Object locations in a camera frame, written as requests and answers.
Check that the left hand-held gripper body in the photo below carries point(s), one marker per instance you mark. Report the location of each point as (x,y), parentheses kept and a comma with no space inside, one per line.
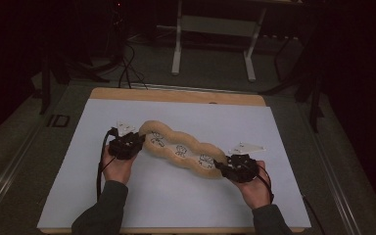
(124,147)

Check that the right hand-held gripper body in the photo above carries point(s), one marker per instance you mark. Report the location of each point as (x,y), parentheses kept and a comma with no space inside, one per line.
(241,168)

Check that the wooden lobed board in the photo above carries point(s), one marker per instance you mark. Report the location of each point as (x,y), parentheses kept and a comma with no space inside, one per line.
(182,143)

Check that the person's left hand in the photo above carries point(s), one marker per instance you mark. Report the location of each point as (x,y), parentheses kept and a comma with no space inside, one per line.
(117,169)

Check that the person's right hand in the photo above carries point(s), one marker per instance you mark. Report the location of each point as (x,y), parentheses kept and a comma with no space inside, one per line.
(256,192)

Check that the wooden table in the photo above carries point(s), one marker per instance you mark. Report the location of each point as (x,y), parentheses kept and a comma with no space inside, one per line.
(176,96)

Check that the white table mat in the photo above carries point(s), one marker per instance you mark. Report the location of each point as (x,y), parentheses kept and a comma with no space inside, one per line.
(163,202)

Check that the metal floor strip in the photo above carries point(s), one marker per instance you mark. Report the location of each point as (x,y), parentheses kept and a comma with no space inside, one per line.
(192,88)

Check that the black metal stand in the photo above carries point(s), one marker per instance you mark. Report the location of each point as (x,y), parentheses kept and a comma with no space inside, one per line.
(315,98)

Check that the metal floor rail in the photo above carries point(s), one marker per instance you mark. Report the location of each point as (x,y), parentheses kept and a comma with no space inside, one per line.
(333,169)
(16,163)

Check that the white metal table frame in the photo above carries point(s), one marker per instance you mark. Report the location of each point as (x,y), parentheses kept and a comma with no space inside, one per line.
(215,26)

